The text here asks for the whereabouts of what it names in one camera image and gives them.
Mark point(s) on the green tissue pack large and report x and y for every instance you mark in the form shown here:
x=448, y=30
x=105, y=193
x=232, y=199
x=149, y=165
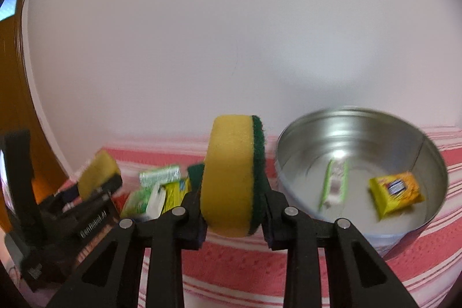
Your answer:
x=145, y=204

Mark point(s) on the red white striped cloth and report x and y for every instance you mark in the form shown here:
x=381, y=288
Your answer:
x=244, y=272

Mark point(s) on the green white tissue pack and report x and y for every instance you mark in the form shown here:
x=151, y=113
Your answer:
x=335, y=183

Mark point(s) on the yellow orange snack packet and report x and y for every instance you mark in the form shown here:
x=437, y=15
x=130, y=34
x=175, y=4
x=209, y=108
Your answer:
x=392, y=193

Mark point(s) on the round metal cookie tin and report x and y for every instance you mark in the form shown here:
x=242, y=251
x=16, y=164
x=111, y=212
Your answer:
x=372, y=144

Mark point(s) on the silver green foil packet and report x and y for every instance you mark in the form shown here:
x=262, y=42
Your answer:
x=160, y=176

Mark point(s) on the yellow snack bag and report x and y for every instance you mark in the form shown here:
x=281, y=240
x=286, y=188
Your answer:
x=175, y=193

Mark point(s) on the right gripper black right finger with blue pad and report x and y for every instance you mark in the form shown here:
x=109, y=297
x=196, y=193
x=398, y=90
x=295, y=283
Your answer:
x=357, y=275

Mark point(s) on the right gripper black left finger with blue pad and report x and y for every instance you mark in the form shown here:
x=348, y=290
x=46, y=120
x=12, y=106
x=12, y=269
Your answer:
x=134, y=252

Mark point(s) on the yellow green sponge on cloth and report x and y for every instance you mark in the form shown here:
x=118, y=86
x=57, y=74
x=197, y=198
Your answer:
x=195, y=175

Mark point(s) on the yellow sponge green scourer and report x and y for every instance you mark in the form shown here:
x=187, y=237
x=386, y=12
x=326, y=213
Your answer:
x=234, y=180

